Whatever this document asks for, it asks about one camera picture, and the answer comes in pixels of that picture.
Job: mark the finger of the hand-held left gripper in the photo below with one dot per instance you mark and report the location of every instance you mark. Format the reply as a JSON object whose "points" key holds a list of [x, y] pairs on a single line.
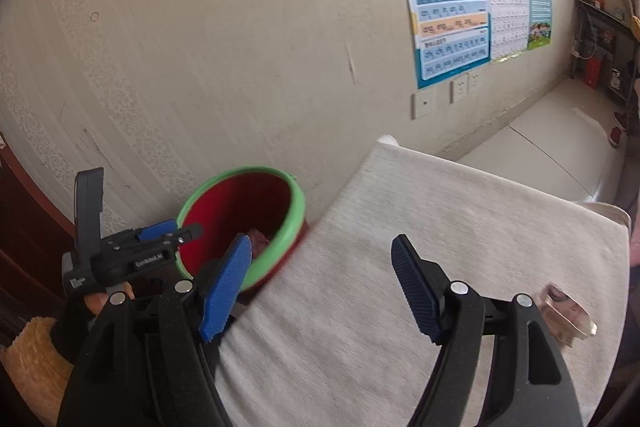
{"points": [[185, 234], [155, 231]]}

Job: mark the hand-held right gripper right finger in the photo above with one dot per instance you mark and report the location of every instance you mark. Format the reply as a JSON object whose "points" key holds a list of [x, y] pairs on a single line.
{"points": [[415, 287]]}

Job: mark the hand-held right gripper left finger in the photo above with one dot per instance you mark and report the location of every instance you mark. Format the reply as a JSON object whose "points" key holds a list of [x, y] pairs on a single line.
{"points": [[227, 287]]}

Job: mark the large mauve plastic wrapper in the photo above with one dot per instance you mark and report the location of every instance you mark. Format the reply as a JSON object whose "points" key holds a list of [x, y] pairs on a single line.
{"points": [[257, 241]]}

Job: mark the red bin with green rim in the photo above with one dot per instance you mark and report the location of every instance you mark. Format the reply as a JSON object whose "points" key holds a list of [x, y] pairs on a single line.
{"points": [[235, 202]]}

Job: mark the person's left forearm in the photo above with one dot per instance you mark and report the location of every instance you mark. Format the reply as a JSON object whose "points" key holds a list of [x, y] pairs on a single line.
{"points": [[35, 357]]}

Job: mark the person's left hand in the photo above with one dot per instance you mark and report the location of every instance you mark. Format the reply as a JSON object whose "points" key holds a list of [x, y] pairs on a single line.
{"points": [[97, 303]]}

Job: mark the dark wooden furniture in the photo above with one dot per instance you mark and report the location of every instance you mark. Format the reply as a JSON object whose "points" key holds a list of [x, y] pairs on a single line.
{"points": [[25, 217]]}

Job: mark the white table cloth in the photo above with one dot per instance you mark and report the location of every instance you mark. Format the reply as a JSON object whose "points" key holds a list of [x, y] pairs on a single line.
{"points": [[350, 307]]}

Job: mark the red box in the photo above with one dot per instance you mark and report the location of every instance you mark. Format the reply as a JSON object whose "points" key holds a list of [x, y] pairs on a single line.
{"points": [[592, 73]]}

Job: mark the black metal shelf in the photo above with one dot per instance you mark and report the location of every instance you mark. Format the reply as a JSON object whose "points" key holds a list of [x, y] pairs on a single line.
{"points": [[612, 27]]}

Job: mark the white single wall plate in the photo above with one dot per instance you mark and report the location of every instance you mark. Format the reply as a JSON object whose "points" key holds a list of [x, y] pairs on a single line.
{"points": [[423, 104]]}

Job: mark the white wall socket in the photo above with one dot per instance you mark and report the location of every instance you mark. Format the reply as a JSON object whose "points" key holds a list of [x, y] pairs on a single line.
{"points": [[459, 91], [474, 83]]}

